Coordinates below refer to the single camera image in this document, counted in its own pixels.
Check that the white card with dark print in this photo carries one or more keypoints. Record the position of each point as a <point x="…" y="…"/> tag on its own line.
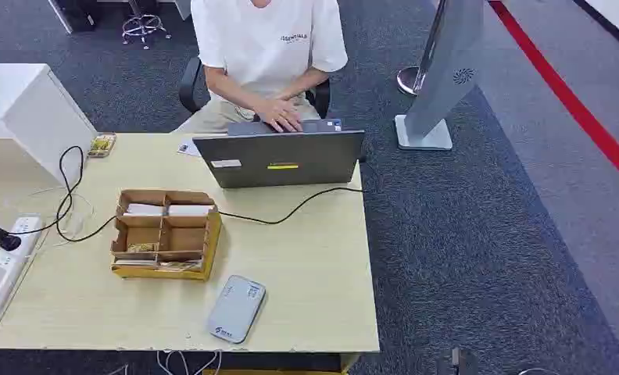
<point x="188" y="149"/>

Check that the chrome stanchion post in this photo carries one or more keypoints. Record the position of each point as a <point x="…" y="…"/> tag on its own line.
<point x="410" y="77"/>

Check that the white cabinet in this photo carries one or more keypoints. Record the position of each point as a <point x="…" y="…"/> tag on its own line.
<point x="30" y="114"/>

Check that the gold patterned card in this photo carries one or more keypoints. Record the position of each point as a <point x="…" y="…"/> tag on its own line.
<point x="143" y="248"/>

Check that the black cabinet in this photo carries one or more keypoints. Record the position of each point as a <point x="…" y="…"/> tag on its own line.
<point x="76" y="15"/>

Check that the white card stack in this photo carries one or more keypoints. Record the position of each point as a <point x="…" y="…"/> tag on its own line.
<point x="190" y="210"/>
<point x="144" y="209"/>

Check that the chrome stool base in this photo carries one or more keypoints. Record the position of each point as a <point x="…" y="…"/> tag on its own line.
<point x="143" y="26"/>

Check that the wooden card box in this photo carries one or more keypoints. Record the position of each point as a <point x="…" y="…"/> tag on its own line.
<point x="185" y="240"/>

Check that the grey card reader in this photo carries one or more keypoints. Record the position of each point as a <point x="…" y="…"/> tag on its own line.
<point x="236" y="309"/>

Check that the grey laptop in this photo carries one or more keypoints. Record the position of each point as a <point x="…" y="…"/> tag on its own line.
<point x="289" y="160"/>

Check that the red floor tape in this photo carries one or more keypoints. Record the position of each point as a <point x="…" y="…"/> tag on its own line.
<point x="573" y="106"/>

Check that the grey standing kiosk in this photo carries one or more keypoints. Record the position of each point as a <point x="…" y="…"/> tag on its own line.
<point x="444" y="77"/>

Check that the black office chair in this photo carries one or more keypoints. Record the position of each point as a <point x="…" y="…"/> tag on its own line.
<point x="188" y="88"/>

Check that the person's left hand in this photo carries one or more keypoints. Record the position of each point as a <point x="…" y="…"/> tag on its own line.
<point x="288" y="96"/>

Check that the gold card case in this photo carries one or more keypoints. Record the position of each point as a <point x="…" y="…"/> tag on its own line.
<point x="102" y="145"/>

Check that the person's right hand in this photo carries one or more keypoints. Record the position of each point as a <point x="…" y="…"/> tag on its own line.
<point x="281" y="116"/>

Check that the white power strip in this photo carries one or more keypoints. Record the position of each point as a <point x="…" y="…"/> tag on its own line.
<point x="4" y="264"/>

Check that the person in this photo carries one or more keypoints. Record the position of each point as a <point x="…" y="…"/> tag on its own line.
<point x="257" y="46"/>

